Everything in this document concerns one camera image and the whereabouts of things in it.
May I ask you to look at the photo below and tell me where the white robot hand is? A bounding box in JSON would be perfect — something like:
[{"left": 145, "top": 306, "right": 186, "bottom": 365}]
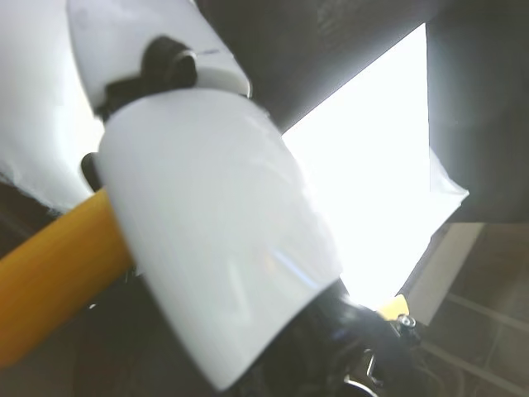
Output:
[{"left": 0, "top": 0, "right": 423, "bottom": 397}]

